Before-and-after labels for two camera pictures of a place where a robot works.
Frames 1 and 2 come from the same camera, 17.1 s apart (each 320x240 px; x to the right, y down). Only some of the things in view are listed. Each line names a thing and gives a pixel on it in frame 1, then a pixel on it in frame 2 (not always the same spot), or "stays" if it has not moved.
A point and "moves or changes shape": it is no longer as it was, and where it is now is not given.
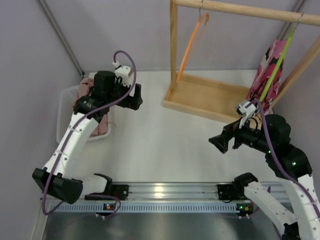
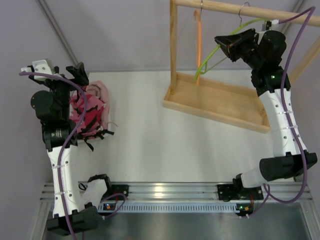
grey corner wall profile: x=43 y=4 stays
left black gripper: x=136 y=95 -> x=63 y=81
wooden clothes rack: x=218 y=99 stays
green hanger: x=283 y=48 moves or changes shape
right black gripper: x=232 y=138 -> x=240 y=46
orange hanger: x=192 y=35 -> x=197 y=13
